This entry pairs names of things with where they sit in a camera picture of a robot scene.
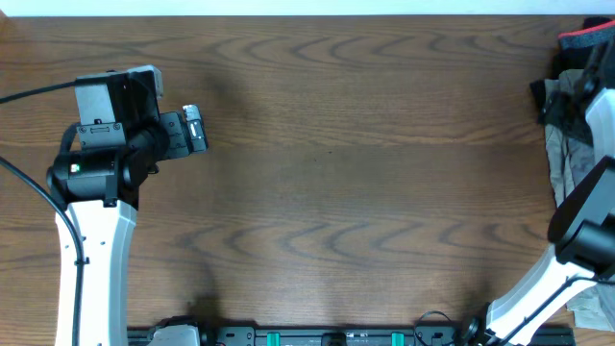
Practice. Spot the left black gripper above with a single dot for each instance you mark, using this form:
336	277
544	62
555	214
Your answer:
177	144

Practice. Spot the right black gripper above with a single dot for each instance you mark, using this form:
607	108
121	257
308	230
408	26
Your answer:
553	113

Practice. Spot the grey shorts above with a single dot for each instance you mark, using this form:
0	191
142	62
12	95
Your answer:
569	162

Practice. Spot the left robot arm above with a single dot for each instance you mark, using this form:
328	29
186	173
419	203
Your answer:
94	182

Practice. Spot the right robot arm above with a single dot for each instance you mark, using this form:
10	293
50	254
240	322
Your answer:
580	253

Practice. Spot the dark garment red trim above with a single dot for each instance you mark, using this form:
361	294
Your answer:
574	50

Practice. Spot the beige folded shorts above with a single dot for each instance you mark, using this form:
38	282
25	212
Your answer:
594	307

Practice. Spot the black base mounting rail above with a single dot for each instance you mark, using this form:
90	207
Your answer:
346	337

